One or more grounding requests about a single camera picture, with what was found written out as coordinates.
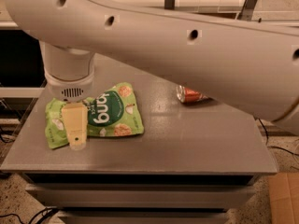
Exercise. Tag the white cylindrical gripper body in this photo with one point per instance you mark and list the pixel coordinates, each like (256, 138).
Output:
(71, 90)

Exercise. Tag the grey table drawer unit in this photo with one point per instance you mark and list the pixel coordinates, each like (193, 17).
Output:
(152, 203)

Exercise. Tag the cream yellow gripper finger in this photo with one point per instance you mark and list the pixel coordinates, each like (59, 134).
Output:
(75, 123)

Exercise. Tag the red soda can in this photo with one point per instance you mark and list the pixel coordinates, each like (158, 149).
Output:
(187, 96)

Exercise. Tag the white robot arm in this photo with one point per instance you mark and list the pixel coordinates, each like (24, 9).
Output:
(250, 66)

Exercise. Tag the green rice chip bag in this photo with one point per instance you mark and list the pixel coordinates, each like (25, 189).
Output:
(114, 113)

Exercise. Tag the brown cardboard box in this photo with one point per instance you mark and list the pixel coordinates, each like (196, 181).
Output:
(284, 198)

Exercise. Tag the metal railing frame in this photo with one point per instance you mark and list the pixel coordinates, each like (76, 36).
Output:
(218, 0)

